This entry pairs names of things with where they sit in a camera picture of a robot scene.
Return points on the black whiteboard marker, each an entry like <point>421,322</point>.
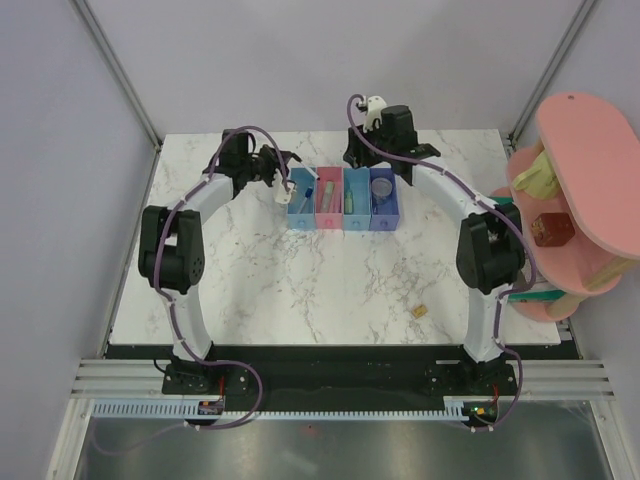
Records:
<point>309,169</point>

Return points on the aluminium frame rails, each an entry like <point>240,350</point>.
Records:
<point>555,426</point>

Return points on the pink wooden shelf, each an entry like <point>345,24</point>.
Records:
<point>594,153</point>

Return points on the small gold binder clip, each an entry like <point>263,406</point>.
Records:
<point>419,311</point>

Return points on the dark blue plastic bin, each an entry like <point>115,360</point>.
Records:
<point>385,216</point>

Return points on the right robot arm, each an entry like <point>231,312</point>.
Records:
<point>491,248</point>

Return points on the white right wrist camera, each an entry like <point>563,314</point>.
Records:
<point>372,107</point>

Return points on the pink correction tape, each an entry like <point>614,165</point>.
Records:
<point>335,205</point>

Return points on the brown cube on shelf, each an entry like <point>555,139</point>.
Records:
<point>552,229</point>

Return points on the teal blue plastic bin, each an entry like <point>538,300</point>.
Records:
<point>358,180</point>

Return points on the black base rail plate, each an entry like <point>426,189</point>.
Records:
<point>334,378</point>

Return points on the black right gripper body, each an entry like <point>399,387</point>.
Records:
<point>368,155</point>

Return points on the green correction tape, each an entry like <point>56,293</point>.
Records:
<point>349,203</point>
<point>327,199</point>

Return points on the light blue left bin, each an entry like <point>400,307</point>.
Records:
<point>301,222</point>

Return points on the blue whiteboard marker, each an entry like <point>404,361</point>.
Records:
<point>307,205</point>

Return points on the clear jar of clips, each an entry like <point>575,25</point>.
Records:
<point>381,189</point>

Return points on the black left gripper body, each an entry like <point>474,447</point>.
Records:
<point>265,165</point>

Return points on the green book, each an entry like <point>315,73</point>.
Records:
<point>541,291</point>

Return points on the yellow cup on shelf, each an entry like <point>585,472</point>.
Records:
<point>540,180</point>

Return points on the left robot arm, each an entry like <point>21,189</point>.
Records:
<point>171,253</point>

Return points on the pink plastic bin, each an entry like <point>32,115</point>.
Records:
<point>328,220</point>

